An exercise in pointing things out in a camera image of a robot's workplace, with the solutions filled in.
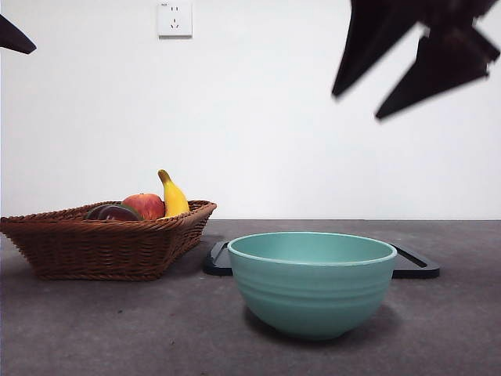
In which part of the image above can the yellow banana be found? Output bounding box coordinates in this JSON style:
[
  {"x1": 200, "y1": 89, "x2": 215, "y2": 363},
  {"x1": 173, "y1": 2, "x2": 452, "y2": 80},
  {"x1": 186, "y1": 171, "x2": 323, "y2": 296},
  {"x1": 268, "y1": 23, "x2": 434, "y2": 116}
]
[{"x1": 157, "y1": 168, "x2": 191, "y2": 219}]

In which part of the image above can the teal ribbed bowl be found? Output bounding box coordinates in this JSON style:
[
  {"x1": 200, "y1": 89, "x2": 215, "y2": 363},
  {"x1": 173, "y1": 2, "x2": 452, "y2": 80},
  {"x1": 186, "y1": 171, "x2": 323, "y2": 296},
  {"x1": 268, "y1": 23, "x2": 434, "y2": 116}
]
[{"x1": 227, "y1": 231, "x2": 398, "y2": 341}]

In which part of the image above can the red apple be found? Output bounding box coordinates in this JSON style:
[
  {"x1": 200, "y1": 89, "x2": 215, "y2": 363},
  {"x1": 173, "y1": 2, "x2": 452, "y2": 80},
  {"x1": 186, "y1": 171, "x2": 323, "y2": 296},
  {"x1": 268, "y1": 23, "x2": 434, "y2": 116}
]
[{"x1": 121, "y1": 192, "x2": 166, "y2": 222}]

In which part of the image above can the brown wicker basket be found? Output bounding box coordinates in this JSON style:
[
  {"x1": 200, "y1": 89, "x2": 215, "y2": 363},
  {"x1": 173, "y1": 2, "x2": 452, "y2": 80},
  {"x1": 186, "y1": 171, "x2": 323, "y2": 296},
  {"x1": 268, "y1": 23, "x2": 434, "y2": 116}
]
[{"x1": 0, "y1": 200, "x2": 218, "y2": 283}]

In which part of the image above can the white wall socket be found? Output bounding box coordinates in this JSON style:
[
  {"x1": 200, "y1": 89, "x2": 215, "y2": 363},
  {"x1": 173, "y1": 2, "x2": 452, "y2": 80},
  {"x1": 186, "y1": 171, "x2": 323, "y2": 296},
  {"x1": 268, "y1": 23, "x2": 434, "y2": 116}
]
[{"x1": 157, "y1": 1, "x2": 193, "y2": 39}]

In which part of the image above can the green fruit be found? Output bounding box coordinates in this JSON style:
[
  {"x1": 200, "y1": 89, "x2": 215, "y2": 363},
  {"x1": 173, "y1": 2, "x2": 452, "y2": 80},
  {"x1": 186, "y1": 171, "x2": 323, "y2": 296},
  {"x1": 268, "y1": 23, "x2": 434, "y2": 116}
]
[{"x1": 84, "y1": 203, "x2": 145, "y2": 222}]

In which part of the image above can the black rectangular tray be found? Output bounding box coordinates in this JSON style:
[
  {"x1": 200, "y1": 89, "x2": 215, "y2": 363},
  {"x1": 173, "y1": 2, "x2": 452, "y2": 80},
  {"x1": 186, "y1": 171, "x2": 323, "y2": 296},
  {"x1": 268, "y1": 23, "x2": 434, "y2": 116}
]
[{"x1": 202, "y1": 240, "x2": 441, "y2": 280}]

